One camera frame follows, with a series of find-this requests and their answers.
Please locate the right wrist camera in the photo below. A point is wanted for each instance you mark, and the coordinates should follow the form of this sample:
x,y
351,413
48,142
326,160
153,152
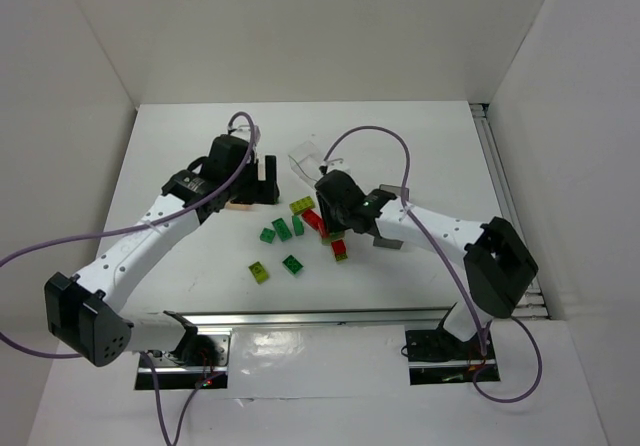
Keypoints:
x,y
335,164

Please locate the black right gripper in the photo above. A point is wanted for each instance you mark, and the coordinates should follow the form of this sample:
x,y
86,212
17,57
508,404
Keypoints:
x,y
326,214

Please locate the aluminium mounting rail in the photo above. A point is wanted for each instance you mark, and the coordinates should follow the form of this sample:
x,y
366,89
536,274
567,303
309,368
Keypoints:
x,y
297,319

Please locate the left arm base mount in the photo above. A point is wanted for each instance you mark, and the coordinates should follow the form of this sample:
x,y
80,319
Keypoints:
x,y
207,362

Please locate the dark green 2x2 lego brick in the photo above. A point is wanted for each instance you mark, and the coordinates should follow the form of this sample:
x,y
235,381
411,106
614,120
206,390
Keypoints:
x,y
267,235

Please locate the clear plastic container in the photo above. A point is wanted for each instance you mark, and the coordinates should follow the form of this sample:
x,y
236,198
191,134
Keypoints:
x,y
304,161

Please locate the aluminium side rail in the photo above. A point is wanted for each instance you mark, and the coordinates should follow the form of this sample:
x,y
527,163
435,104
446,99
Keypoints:
x,y
532,305

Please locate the red and lime stacked lego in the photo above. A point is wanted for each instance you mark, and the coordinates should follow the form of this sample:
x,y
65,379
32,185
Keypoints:
x,y
339,250

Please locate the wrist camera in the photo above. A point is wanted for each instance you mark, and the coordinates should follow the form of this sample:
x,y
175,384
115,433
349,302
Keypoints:
x,y
335,164
241,128

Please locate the dark green printed lego brick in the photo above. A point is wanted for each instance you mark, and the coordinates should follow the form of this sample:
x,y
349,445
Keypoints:
x,y
292,265

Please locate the lime printed lego brick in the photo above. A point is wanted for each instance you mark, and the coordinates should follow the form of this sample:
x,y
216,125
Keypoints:
x,y
259,272

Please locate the red 2x4 lego brick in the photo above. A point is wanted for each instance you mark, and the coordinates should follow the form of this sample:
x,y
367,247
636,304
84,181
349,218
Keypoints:
x,y
312,219

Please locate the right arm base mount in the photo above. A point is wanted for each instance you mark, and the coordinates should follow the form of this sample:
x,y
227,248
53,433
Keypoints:
x,y
434,358

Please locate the dark green 2x4 lego brick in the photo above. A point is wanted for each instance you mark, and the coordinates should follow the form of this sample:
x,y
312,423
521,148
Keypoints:
x,y
282,230

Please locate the tan translucent plastic container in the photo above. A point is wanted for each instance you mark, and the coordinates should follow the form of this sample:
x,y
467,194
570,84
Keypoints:
x,y
238,207

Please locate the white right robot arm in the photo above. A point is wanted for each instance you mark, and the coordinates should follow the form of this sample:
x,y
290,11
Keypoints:
x,y
498,267

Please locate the lime 2x4 lego brick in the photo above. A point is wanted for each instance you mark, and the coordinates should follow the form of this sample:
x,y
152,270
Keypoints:
x,y
301,205

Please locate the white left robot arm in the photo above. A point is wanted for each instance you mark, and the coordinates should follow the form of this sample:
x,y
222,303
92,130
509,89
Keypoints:
x,y
83,310

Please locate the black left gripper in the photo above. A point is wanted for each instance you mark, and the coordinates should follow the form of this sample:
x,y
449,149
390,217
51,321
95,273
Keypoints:
x,y
261,184

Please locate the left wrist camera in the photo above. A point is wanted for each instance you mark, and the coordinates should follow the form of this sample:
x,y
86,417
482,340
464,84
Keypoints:
x,y
241,128

